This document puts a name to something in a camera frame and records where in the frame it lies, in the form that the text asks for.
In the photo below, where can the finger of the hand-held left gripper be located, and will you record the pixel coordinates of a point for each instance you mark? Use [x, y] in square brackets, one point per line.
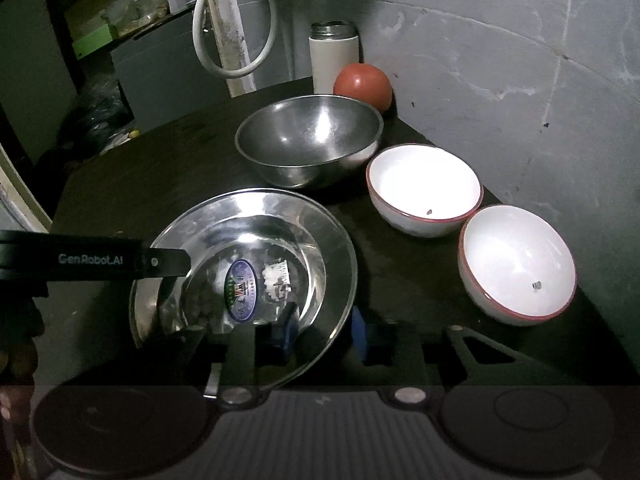
[167, 262]

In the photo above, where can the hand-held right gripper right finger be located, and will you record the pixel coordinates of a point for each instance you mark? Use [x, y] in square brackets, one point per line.
[359, 332]

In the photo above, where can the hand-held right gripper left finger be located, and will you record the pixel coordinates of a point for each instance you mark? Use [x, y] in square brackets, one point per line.
[287, 330]

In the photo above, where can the shiny metal pot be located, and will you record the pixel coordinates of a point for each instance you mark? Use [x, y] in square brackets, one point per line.
[142, 310]

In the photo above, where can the steel plate with stickers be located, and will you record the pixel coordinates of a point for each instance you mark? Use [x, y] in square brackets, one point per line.
[280, 230]

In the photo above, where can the white red-rimmed bowl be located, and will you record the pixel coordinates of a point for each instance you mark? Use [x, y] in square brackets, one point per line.
[515, 260]
[425, 185]

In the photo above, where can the large steel bowl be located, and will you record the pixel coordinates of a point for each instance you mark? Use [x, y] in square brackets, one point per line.
[310, 135]

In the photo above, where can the person's left hand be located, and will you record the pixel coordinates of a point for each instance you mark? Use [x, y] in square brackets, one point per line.
[20, 360]

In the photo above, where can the black plastic bag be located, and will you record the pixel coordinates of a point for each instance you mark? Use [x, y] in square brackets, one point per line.
[100, 120]

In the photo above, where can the grey cabinet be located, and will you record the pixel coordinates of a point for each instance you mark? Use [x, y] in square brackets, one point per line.
[160, 75]

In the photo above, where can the green box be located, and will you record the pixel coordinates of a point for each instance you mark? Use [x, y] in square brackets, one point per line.
[95, 40]

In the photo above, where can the dark storage shelf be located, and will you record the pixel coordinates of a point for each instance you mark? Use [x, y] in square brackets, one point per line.
[60, 20]

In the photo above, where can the red ball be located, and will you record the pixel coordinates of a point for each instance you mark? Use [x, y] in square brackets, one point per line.
[362, 87]

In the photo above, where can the white pipe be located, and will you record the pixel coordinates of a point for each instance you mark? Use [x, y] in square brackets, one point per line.
[232, 25]

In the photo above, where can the white thermos flask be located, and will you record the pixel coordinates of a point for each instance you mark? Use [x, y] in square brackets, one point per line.
[332, 65]

